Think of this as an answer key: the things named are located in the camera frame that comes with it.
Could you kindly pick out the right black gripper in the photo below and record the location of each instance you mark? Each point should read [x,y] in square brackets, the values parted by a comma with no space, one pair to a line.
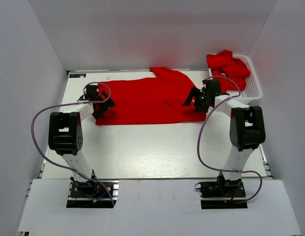
[196,99]

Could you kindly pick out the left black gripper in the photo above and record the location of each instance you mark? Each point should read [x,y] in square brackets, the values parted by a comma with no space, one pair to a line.
[101,108]

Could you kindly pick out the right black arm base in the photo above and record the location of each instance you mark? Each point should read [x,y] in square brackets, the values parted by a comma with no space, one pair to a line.
[211,197]

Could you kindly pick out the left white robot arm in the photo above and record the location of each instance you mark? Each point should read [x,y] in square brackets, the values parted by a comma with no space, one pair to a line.
[65,128]

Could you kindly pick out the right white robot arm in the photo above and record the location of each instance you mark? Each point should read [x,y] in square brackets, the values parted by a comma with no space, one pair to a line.
[246,131]

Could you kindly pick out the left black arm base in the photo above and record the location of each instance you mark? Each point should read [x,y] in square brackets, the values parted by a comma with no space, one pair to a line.
[92,194]

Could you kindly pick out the red t shirt pile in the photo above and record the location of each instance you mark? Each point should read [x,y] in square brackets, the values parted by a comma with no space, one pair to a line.
[225,64]

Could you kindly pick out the blue table label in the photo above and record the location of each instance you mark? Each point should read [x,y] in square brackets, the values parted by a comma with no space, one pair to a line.
[77,75]

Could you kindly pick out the white plastic basket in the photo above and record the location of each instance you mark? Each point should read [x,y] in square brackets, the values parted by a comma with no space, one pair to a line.
[252,91]

